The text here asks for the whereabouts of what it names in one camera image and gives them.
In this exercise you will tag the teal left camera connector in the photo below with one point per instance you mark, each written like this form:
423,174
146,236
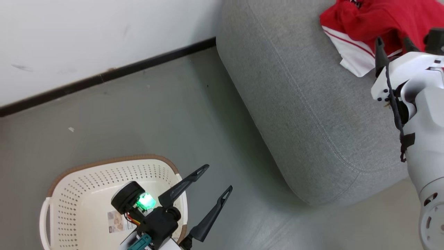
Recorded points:
140,242

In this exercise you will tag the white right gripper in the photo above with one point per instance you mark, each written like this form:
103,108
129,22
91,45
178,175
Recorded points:
416,67

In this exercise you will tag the black wall baseboard strip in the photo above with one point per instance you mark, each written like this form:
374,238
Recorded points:
104,77

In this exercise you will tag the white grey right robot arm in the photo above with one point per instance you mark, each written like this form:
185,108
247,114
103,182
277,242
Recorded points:
430,146

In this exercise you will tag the cream perforated laundry basket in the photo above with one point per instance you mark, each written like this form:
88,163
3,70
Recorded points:
83,194

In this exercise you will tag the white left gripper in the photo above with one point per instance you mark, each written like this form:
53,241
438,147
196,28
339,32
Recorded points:
170,246

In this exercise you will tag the black round left gripper motor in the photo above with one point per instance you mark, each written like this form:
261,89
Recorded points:
126,196

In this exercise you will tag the paper label sticker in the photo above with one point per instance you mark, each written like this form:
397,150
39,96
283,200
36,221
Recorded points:
118,222

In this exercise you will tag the red jersey with lettering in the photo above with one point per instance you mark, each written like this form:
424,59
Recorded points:
353,57

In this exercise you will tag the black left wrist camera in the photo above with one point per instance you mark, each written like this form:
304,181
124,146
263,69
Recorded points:
159,222

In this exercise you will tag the grey fabric sofa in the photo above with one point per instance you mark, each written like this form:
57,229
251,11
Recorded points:
305,104

